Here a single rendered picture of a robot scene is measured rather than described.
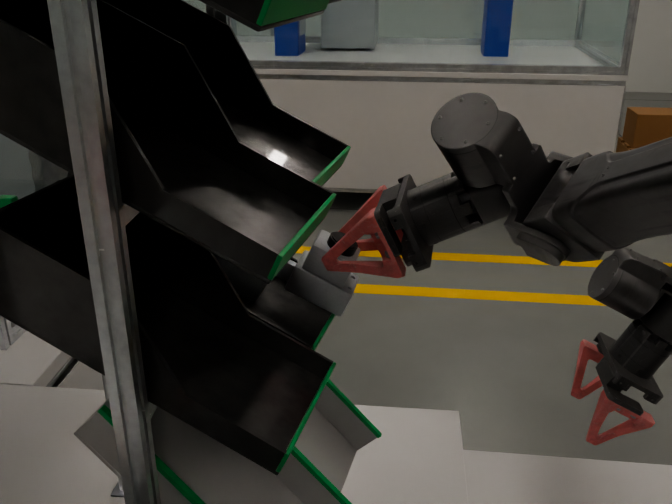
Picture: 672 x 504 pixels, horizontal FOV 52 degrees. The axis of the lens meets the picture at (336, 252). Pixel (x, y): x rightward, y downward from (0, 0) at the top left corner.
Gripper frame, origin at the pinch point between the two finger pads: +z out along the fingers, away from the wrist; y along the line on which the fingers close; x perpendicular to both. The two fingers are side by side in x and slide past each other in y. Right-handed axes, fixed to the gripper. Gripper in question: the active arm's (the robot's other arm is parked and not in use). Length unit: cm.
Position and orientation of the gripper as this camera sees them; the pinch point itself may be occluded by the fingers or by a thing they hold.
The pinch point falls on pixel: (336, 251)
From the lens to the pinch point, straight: 69.6
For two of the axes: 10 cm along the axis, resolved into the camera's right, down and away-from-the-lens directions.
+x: 4.5, 8.5, 2.8
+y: -1.8, 4.0, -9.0
